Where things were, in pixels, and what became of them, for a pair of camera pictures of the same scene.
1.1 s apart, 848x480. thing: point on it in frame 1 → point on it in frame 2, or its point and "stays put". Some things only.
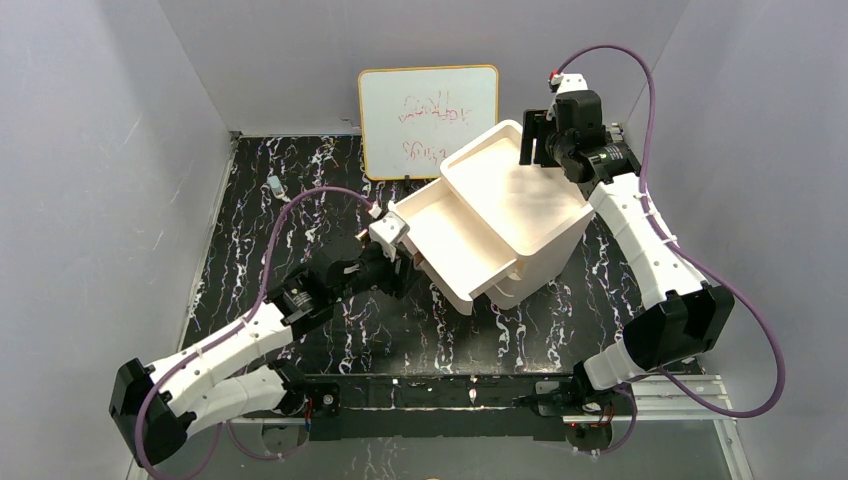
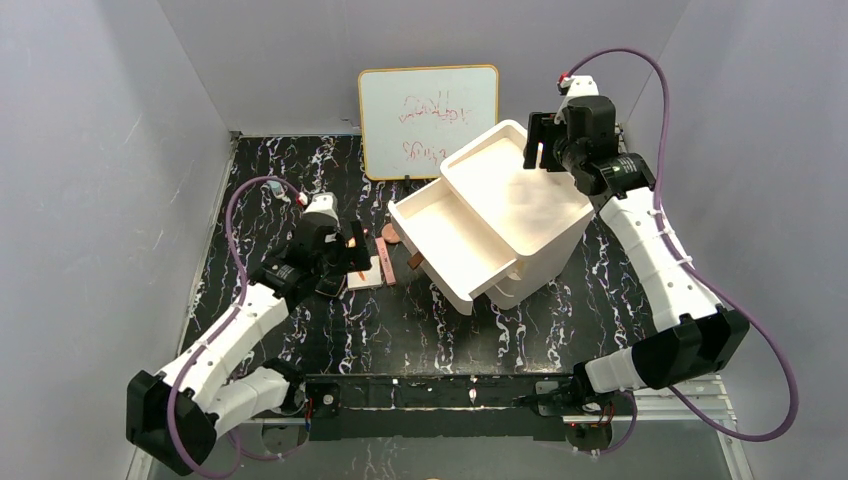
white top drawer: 457,255 stays put
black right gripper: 539,139 stays put
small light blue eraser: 277,188 stays put
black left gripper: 400,273 → 343,253
